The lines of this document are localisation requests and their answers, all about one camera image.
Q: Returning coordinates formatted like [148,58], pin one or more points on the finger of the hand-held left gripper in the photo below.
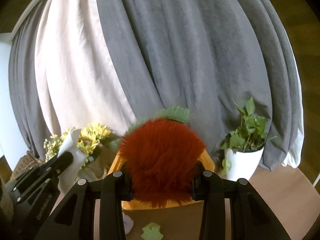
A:
[60,161]

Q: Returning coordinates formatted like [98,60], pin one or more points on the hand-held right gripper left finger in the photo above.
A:
[126,187]

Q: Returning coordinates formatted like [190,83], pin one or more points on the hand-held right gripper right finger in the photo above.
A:
[198,187]

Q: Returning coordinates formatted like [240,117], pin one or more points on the white tissue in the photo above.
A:
[72,142]

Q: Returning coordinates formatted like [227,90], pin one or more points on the orange plastic crate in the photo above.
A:
[208,158]

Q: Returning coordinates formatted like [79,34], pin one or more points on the red fluffy strawberry plush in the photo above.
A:
[160,160]

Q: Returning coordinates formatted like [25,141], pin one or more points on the small peach flower bunch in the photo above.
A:
[53,146]

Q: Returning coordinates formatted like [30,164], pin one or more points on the brown patterned cloth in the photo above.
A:
[27,163]

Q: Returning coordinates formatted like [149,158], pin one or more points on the brown paper bag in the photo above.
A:
[97,168]

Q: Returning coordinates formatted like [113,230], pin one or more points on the sunflower bouquet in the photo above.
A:
[93,136]

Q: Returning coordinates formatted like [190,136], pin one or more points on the potted plant in white pot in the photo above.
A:
[242,162]

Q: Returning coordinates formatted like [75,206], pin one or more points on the green frog sponge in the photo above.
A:
[151,231]

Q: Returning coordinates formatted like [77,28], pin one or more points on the grey curtain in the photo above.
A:
[22,92]
[187,55]

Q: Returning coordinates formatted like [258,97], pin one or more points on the beige curtain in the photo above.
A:
[70,67]

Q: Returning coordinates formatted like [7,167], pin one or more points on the white sheer curtain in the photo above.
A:
[293,152]

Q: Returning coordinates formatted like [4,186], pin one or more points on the white curved curtain rail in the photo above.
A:
[32,6]

